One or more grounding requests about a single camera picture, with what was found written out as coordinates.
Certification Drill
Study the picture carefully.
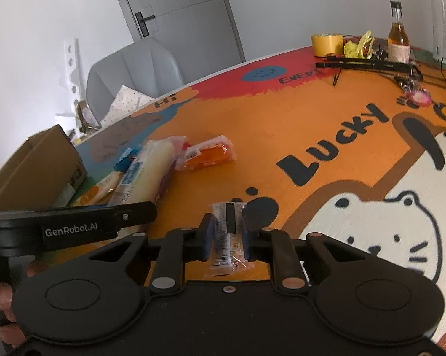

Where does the small glass bottle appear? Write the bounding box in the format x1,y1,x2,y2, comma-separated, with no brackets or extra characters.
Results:
388,1,411,63

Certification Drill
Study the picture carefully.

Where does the grey door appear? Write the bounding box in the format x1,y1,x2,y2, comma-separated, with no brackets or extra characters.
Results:
110,0,246,63

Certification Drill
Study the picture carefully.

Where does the white plastic bottle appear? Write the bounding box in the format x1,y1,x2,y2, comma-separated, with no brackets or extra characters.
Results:
430,0,446,62

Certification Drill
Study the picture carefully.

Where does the small blue snack packet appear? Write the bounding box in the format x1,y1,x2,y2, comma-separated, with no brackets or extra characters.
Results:
114,148,144,168

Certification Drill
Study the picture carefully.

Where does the pink keychain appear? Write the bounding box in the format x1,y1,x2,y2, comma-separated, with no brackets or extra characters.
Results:
395,76,433,108

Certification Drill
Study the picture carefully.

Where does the black door handle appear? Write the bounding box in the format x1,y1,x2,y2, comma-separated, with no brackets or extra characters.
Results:
135,12,156,38

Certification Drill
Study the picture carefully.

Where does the black wire stand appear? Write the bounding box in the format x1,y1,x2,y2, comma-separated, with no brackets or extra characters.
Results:
315,55,424,86

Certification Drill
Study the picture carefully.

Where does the orange round-print snack packet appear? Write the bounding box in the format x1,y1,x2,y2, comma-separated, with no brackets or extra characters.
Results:
70,172,122,207

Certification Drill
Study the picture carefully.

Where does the spotted white cushion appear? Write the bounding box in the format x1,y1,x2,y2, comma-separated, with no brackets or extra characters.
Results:
101,85,153,129

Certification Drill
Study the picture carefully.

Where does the grey chair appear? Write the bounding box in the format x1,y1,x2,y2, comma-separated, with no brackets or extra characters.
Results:
86,37,185,125

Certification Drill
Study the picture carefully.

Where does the yellow crumpled wrapper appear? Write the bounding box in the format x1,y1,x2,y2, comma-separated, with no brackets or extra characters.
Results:
343,30,375,59

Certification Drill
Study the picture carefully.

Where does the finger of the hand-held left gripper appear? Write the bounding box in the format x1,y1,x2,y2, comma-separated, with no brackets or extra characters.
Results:
108,201,158,228

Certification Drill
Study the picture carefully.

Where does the long white snack packet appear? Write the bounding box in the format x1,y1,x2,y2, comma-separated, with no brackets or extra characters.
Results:
116,137,185,205

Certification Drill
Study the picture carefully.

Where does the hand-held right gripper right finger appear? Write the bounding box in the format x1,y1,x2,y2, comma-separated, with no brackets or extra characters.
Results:
241,203,360,292

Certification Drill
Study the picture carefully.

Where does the white foam board with holes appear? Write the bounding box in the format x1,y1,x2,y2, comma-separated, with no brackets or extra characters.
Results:
63,38,84,105

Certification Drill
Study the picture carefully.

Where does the clear barcode snack packet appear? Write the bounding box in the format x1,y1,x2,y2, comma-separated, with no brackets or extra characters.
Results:
204,201,255,279

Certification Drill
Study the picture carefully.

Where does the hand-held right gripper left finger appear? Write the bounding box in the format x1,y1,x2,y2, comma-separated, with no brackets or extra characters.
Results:
85,213,214,294

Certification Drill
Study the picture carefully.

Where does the yellow tape roll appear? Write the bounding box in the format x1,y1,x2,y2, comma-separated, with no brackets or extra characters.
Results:
311,33,344,58

